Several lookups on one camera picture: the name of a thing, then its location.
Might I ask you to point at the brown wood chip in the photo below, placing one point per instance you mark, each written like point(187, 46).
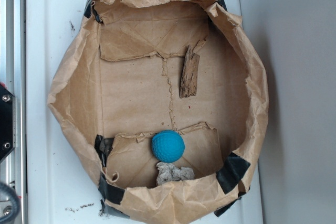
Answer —
point(188, 84)

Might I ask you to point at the brown paper bag bin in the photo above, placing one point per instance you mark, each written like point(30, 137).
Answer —
point(113, 92)

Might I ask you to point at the blue dimpled ball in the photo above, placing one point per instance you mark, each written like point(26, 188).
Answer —
point(168, 146)

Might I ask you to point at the crumpled grey paper wad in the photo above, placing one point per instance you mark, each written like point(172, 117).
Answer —
point(170, 173)

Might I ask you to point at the black tape strip right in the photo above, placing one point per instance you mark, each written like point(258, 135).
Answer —
point(232, 172)

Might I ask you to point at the black tape strip bottom left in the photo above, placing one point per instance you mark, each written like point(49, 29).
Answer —
point(112, 193)

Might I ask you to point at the white plastic tray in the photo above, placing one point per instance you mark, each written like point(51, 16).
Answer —
point(59, 189)

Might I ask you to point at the black metal bracket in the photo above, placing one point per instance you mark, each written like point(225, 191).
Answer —
point(7, 122)

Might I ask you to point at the aluminium frame rail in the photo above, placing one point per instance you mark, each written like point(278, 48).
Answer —
point(13, 63)

